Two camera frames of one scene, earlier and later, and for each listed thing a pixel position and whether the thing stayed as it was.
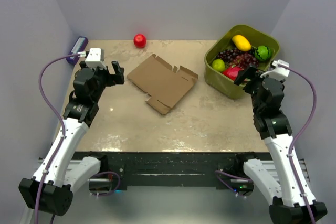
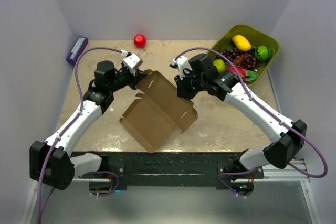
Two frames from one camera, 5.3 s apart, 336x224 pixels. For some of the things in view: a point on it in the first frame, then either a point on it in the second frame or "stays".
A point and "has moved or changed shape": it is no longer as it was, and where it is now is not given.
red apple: (139, 41) stays
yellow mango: (241, 43) stays
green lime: (218, 65) stays
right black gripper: (247, 73) -> (182, 91)
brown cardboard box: (166, 87) has moved or changed shape
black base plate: (169, 171) stays
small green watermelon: (262, 52) stays
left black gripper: (113, 80) -> (135, 80)
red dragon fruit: (232, 72) stays
